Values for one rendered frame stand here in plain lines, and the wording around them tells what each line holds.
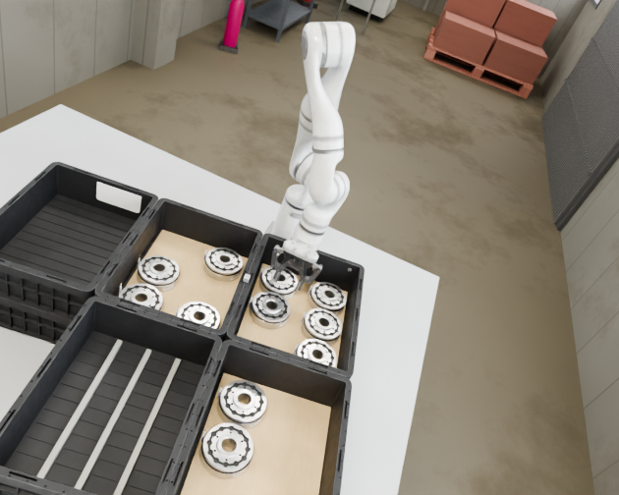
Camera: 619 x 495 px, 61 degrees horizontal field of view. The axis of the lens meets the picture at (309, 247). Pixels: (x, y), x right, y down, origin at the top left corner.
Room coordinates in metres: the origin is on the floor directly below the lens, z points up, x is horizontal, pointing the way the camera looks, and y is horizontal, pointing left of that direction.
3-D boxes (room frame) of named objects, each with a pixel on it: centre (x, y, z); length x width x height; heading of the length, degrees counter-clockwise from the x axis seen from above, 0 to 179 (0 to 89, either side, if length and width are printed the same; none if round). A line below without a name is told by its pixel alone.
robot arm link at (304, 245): (1.04, 0.01, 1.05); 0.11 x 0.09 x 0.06; 178
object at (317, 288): (1.07, -0.10, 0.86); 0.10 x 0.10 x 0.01
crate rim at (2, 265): (0.91, 0.57, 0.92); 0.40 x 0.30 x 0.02; 5
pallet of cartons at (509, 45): (7.03, -1.10, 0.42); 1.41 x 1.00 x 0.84; 85
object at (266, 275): (1.06, 0.04, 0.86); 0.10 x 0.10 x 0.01
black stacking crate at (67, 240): (0.91, 0.57, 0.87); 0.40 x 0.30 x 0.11; 5
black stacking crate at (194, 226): (0.93, 0.27, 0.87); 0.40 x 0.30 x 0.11; 5
